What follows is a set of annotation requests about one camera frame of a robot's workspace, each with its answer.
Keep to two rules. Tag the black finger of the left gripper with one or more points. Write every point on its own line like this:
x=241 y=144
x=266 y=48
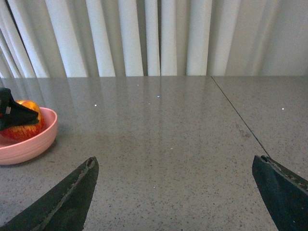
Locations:
x=14 y=114

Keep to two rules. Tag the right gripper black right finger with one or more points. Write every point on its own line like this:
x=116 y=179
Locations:
x=284 y=193

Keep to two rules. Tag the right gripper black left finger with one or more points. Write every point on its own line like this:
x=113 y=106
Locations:
x=64 y=207

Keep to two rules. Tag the red yellow apple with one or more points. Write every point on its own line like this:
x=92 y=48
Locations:
x=25 y=132

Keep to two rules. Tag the pink plate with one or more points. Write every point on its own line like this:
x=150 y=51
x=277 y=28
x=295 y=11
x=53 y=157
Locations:
x=13 y=152

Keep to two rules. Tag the white pleated curtain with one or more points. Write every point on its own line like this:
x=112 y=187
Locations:
x=111 y=38

